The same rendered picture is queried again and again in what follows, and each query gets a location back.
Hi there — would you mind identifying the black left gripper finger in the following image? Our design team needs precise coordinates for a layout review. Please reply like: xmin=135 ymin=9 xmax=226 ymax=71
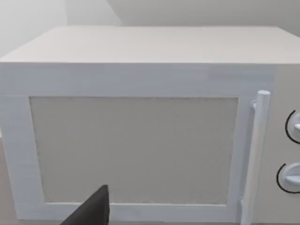
xmin=60 ymin=184 xmax=110 ymax=225

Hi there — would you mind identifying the pale microwave door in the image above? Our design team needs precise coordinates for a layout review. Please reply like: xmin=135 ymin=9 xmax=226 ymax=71
xmin=0 ymin=61 xmax=278 ymax=222

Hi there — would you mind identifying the pale microwave oven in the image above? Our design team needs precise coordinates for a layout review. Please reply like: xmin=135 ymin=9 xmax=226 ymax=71
xmin=0 ymin=25 xmax=300 ymax=225

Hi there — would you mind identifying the pale microwave knob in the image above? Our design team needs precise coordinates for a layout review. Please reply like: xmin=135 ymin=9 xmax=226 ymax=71
xmin=276 ymin=162 xmax=300 ymax=194
xmin=285 ymin=110 xmax=300 ymax=143

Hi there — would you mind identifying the pale microwave door handle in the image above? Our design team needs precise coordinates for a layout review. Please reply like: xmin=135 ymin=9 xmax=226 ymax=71
xmin=239 ymin=90 xmax=270 ymax=225

